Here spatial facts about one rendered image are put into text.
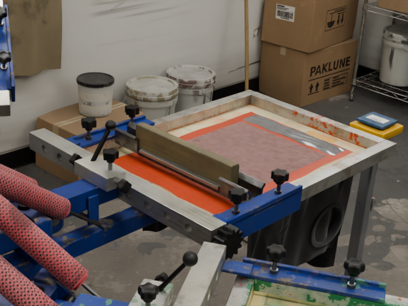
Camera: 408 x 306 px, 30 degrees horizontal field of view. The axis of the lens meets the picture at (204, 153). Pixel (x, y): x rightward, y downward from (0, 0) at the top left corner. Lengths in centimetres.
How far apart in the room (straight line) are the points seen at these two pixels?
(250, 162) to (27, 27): 207
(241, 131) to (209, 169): 45
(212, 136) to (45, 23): 195
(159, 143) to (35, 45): 206
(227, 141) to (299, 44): 297
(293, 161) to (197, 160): 35
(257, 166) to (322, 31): 318
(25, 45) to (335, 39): 235
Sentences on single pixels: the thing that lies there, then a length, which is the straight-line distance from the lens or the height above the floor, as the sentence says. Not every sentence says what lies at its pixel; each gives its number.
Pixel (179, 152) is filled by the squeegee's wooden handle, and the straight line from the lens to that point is 202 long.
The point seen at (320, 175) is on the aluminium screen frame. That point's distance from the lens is 207.
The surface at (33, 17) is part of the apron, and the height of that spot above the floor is 85.
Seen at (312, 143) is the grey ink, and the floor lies 96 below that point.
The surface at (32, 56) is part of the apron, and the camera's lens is 405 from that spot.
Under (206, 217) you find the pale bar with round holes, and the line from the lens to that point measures 170.
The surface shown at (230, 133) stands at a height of 96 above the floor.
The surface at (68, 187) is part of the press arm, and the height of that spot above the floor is 104.
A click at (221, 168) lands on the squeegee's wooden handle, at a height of 104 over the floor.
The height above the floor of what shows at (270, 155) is 96.
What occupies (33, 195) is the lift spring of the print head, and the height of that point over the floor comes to 112.
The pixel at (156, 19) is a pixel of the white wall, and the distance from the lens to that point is 467.
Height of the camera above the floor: 188
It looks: 25 degrees down
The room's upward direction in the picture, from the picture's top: 4 degrees clockwise
